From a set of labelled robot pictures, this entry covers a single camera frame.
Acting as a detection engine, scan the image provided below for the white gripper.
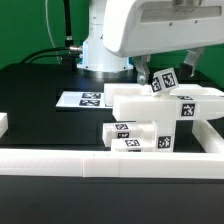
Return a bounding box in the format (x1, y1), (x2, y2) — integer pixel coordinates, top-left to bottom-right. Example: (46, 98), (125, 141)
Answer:
(103, 0), (224, 85)

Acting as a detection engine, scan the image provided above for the white tagged cube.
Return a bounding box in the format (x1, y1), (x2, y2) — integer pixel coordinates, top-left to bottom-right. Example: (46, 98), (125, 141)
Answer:
(151, 68), (179, 96)

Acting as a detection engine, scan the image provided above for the white chair back frame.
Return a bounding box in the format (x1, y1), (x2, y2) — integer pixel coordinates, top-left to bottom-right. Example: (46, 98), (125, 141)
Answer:
(104, 83), (224, 121)

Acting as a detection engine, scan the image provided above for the white chair seat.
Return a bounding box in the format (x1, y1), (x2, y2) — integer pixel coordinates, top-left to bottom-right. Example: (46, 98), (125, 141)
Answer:
(139, 120), (176, 152)

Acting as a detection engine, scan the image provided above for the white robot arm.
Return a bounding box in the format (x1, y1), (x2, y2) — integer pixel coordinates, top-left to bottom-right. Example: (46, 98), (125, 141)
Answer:
(78, 0), (224, 85)

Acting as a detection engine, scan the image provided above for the white marker sheet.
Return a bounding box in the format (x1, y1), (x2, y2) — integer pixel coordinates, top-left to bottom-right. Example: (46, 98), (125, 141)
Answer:
(56, 91), (106, 108)

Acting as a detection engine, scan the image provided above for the white U-shaped fence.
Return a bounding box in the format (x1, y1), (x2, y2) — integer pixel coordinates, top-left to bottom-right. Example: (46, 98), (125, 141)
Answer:
(0, 112), (224, 178)

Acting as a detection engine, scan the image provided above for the black cable bundle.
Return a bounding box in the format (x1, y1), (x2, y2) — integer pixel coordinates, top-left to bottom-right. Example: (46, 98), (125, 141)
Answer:
(20, 0), (84, 65)

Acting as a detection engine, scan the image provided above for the thin white cable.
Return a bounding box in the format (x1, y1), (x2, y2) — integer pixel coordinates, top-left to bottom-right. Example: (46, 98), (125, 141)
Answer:
(45, 0), (63, 65)

